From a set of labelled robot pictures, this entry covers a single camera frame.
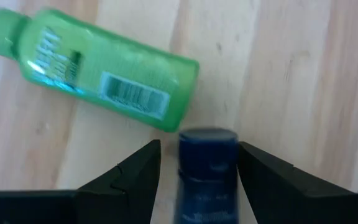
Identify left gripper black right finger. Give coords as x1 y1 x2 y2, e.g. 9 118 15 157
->
237 141 358 224

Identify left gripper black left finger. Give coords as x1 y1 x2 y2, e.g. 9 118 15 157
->
0 139 162 224

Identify dark blue toiletry tube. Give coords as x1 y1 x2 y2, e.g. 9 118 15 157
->
173 127 240 224

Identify small green plastic bottle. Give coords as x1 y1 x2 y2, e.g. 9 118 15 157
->
0 7 200 133

